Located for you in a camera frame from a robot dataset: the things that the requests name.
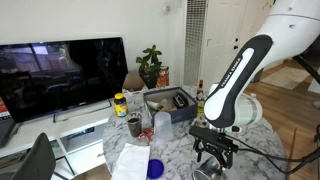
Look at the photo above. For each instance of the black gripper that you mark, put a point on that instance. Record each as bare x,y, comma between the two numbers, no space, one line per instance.
213,141

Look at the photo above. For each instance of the silver cup with blue stripes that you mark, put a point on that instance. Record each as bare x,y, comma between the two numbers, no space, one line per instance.
208,170

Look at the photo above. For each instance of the clear plastic cup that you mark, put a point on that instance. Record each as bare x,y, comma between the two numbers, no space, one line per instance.
163,128

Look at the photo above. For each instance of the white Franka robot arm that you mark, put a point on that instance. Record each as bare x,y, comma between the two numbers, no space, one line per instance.
263,60

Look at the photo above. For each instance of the glass cup with dark contents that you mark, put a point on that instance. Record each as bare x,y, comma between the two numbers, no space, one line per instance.
135,125

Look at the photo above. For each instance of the yellow flat package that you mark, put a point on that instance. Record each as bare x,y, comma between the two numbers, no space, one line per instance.
200,109

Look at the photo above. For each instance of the navy blue cardboard box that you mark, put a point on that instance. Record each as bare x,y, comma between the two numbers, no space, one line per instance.
176,115

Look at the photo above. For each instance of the blue round lid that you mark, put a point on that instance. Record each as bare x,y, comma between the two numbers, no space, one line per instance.
155,169

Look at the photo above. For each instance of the black sunglasses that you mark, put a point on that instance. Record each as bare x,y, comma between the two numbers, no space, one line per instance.
180,100

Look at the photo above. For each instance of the brown hot sauce bottle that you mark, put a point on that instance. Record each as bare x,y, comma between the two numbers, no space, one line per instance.
200,90

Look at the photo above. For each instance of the red candy wrappers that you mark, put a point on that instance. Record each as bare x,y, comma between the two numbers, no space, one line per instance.
146,135

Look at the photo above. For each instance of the clear plastic water bottle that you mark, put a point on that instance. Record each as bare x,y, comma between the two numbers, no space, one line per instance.
253,95

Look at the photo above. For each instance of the small white bottle in box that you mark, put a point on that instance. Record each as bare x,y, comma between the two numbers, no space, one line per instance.
154,105

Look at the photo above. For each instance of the white paper napkin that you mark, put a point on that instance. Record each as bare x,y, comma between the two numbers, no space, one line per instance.
131,163

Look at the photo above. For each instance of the orange carton box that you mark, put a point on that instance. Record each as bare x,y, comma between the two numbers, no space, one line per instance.
163,76

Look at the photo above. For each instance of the yellow lidded jar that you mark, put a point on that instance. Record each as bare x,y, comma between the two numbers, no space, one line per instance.
120,106

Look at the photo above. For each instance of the beige floor rug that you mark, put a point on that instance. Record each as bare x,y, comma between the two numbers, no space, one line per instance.
286,78

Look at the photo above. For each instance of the open brown cardboard box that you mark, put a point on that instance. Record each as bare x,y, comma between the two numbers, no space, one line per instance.
133,82

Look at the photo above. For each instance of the green potted plant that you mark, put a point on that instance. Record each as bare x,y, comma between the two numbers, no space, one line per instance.
150,66

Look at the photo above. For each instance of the white door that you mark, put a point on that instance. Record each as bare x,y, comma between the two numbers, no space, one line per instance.
223,36

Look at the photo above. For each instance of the white round thermostat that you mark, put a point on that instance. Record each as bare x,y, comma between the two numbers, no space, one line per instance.
166,8

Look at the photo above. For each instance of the black flat screen television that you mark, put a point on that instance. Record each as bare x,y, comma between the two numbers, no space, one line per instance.
63,76

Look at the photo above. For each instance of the white television stand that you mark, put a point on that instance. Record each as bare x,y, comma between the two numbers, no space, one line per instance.
43,128

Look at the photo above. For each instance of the black chair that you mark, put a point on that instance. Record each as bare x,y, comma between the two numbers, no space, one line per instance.
38,160

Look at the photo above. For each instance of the dark laptop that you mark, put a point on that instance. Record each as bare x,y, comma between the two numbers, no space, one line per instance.
6,131

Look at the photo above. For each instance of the white wall vent grille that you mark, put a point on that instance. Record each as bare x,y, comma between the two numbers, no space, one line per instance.
195,43

